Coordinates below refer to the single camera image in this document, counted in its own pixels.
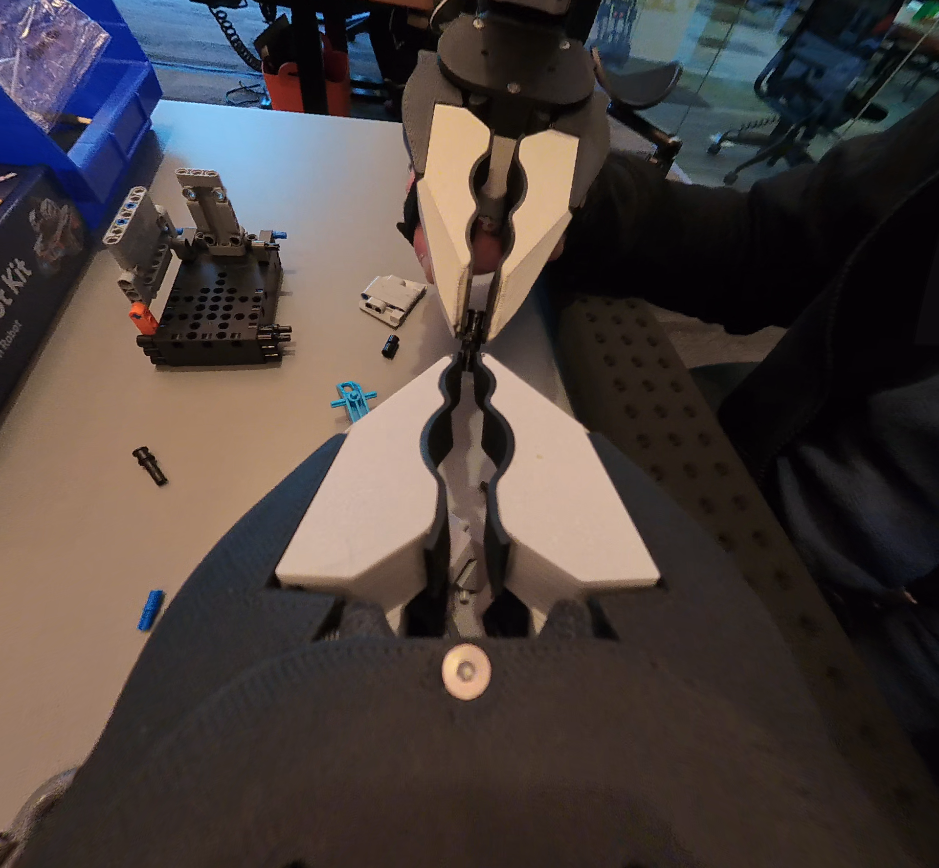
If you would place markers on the short black pin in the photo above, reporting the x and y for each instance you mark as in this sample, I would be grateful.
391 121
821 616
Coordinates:
392 346

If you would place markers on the cyan frame piece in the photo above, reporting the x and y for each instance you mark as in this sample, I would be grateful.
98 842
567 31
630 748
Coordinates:
352 401

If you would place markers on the person's right forearm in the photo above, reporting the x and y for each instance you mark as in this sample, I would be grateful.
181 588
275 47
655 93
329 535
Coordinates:
734 237

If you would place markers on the blue plastic bin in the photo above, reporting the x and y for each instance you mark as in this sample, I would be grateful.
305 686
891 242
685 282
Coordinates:
103 127

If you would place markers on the black base plate assembly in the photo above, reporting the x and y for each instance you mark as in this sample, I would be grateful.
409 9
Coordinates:
213 296

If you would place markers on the black perforated panel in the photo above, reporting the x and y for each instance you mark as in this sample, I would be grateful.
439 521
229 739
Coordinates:
690 487

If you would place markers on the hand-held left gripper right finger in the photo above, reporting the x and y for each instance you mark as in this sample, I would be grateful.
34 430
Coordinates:
572 516

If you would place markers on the robot kit box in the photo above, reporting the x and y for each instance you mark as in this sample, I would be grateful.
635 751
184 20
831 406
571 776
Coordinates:
30 281

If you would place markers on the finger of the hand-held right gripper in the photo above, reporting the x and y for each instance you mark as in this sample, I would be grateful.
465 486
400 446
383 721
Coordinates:
543 200
448 178

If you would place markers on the clear plastic bag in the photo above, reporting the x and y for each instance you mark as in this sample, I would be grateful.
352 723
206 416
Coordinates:
44 39

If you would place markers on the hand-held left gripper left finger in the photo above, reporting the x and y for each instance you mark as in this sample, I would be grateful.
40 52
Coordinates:
367 516

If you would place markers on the person's dark clothing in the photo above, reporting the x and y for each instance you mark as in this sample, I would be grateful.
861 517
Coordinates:
851 443

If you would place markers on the pile of building kit parts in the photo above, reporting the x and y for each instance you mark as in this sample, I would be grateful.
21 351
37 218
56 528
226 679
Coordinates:
151 608

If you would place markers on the black office chair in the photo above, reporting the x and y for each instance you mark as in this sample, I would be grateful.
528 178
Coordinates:
807 76
646 83

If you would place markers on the person's right hand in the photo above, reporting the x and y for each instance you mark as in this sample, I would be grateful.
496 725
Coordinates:
486 237

